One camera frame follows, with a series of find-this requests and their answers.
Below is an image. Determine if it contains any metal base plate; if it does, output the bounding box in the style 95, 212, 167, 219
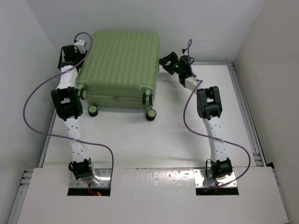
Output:
193, 168, 237, 189
69, 168, 111, 189

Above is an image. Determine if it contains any green suitcase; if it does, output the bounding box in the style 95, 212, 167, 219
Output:
77, 30, 160, 121

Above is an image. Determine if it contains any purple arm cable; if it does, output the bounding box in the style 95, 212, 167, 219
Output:
22, 32, 114, 182
182, 38, 252, 189

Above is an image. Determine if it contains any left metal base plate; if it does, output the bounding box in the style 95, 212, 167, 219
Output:
69, 168, 111, 189

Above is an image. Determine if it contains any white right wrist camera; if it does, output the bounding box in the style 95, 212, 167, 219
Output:
177, 53, 188, 60

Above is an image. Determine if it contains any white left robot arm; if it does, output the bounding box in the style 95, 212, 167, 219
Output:
51, 41, 94, 182

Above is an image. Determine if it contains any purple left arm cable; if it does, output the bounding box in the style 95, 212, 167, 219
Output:
22, 32, 114, 182

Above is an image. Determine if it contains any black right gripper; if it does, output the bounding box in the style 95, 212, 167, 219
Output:
156, 52, 182, 75

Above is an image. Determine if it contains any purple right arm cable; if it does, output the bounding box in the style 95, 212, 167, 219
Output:
182, 38, 252, 189

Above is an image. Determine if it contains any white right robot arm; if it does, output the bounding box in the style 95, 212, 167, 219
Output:
159, 52, 232, 180

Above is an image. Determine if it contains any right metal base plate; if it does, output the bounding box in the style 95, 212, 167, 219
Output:
193, 168, 237, 189

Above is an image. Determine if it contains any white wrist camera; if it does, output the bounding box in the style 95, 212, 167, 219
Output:
73, 40, 87, 54
177, 53, 188, 60

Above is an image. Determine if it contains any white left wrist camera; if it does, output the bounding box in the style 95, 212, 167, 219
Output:
73, 40, 87, 54

